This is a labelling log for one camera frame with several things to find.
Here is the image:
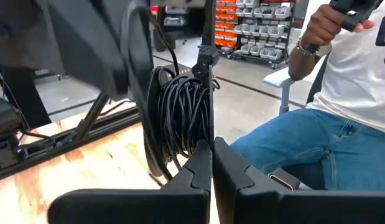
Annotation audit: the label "rack orange grey bins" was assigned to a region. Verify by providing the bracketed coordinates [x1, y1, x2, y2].
[215, 0, 294, 68]

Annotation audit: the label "black ramp orange stripes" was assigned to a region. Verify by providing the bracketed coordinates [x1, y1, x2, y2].
[162, 63, 195, 78]

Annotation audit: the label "person's forearm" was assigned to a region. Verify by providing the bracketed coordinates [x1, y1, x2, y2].
[287, 46, 324, 82]

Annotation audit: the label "person's hand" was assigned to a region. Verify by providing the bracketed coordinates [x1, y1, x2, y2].
[300, 4, 376, 47]

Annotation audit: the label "black cord spool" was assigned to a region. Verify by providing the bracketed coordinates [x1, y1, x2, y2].
[144, 66, 215, 179]

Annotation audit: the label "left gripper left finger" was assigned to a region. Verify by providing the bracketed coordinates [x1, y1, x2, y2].
[47, 139, 213, 224]

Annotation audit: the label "person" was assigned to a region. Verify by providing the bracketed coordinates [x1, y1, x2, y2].
[231, 0, 385, 191]

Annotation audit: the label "person's bracelet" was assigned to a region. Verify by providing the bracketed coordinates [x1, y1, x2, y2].
[296, 37, 333, 58]

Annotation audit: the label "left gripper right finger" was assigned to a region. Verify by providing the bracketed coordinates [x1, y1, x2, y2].
[212, 136, 385, 224]

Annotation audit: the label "grey cable plug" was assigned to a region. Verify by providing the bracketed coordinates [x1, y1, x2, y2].
[268, 167, 312, 191]

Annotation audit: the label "black handheld controller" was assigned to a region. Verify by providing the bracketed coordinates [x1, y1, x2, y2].
[328, 0, 384, 32]
[374, 15, 385, 67]

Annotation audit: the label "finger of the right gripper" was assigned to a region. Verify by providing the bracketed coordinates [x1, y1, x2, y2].
[47, 0, 174, 182]
[0, 0, 66, 76]

